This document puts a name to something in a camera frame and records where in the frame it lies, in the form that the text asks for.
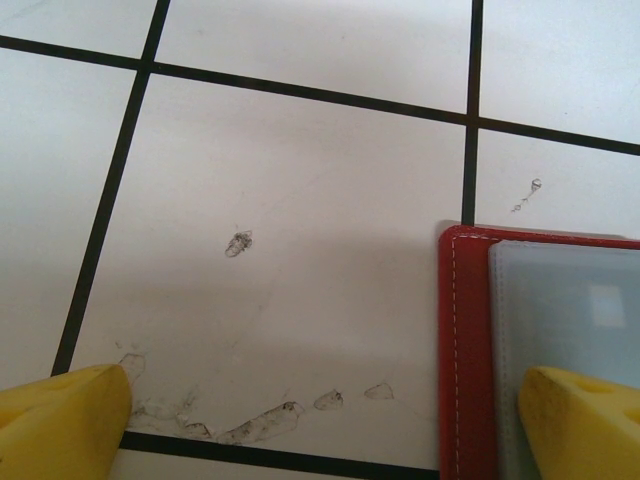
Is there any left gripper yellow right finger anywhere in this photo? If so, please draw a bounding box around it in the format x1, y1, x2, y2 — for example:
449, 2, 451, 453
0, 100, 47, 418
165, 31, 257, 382
516, 365, 640, 480

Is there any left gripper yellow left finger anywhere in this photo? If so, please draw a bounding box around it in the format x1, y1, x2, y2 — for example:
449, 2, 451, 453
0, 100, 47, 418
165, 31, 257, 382
0, 363, 135, 480

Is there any red leather card holder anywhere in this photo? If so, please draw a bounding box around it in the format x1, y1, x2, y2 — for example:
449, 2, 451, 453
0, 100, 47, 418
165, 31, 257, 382
437, 223, 640, 480

